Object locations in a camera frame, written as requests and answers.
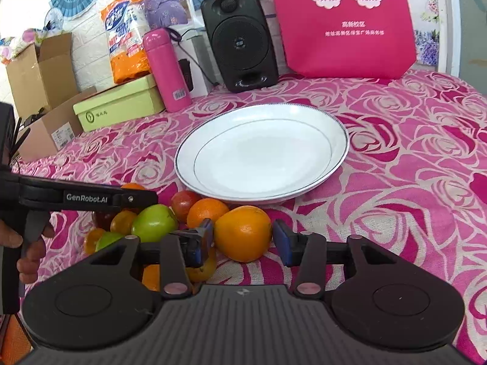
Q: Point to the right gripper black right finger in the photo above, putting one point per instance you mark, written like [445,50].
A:
[376,296]

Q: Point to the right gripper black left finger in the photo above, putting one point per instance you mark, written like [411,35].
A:
[113,294]

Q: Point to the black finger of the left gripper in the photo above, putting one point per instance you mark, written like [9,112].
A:
[137,199]

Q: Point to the green apple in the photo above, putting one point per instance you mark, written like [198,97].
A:
[107,238]
[153,223]

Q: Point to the red tomato-like fruit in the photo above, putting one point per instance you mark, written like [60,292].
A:
[182,202]

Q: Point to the small orange mandarin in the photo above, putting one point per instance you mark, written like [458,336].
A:
[207,208]

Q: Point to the large orange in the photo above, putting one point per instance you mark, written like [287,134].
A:
[243,234]

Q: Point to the person's left hand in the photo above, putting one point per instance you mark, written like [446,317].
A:
[28,265]

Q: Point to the light green shoe box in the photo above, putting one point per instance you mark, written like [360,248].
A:
[129,101]

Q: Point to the pink thermos bottle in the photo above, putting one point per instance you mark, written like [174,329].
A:
[166,70]

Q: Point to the open cardboard box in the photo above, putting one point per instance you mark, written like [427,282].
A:
[44,91]

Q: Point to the pink rose tablecloth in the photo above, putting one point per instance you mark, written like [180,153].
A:
[414,180]

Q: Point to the white ceramic plate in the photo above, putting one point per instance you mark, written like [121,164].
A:
[262,154]

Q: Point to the black speaker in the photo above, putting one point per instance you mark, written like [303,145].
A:
[241,42]

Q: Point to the pink tote bag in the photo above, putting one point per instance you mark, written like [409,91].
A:
[347,38]

